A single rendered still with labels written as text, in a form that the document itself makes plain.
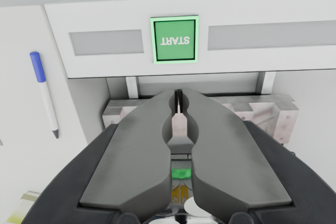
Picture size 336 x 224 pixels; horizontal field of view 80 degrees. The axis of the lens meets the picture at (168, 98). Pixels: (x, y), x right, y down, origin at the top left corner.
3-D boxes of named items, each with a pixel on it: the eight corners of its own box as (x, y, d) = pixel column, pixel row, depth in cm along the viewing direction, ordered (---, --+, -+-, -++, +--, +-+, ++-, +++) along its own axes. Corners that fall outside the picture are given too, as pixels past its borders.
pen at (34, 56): (59, 140, 32) (35, 54, 25) (52, 139, 32) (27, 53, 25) (62, 136, 33) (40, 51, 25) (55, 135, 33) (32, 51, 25)
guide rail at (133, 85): (155, 200, 65) (154, 210, 63) (149, 200, 66) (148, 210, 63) (134, 49, 40) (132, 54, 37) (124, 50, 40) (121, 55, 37)
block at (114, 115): (129, 137, 44) (126, 147, 41) (113, 137, 44) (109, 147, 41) (123, 106, 40) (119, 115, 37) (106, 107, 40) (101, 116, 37)
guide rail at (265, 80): (240, 200, 64) (242, 209, 62) (233, 200, 64) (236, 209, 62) (274, 43, 39) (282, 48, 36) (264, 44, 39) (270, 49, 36)
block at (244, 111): (243, 135, 43) (247, 145, 40) (226, 135, 43) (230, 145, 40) (249, 103, 39) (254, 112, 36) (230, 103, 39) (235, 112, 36)
